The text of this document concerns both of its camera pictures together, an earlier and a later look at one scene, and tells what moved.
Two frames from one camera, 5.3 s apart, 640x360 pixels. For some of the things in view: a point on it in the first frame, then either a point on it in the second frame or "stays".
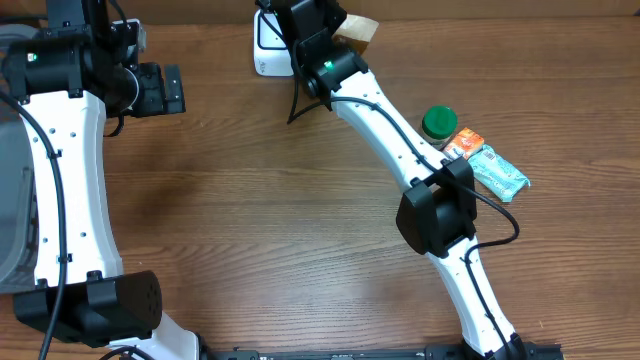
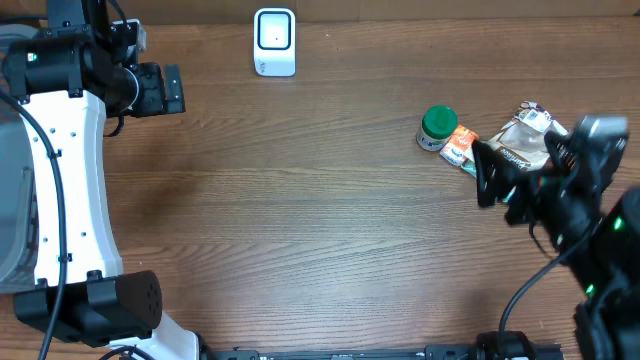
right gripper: x=337 y=13 -> x=536 y=198
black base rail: x=429 y=352 stays
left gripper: x=159 y=102 stays
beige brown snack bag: x=355 y=32 -> x=523 y=141
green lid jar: x=438 y=123 stays
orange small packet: x=464 y=143 stays
